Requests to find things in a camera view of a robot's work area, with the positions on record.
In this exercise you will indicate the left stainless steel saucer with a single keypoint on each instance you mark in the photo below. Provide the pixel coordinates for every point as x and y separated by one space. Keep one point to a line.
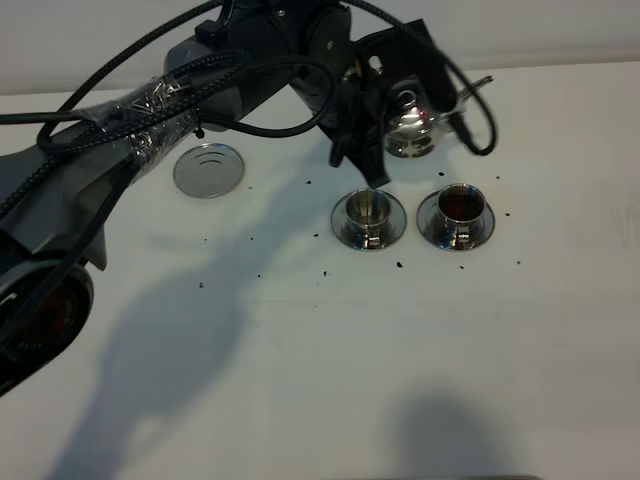
396 228

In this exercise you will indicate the round steel teapot coaster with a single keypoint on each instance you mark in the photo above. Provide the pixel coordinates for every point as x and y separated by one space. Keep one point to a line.
209 171

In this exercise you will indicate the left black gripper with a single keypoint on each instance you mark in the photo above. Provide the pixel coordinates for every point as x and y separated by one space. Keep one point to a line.
386 59

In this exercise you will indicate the stainless steel saucer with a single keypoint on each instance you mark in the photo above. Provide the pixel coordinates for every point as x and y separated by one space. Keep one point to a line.
431 228
396 228

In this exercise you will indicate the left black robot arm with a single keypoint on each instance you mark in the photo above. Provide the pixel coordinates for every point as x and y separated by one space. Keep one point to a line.
271 69

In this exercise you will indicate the right stainless steel teacup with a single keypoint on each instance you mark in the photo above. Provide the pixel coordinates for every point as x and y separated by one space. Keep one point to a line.
461 208

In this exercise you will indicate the stainless steel teapot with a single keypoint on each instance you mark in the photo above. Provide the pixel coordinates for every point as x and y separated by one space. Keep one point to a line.
412 127

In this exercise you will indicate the right stainless steel saucer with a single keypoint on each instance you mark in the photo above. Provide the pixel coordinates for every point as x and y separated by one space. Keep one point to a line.
431 228

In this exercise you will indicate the left stainless steel teacup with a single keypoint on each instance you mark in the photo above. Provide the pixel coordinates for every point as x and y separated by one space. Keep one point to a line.
368 213

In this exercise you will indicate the stainless steel teacup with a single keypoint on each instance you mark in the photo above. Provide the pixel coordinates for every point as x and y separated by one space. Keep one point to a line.
368 213
461 208

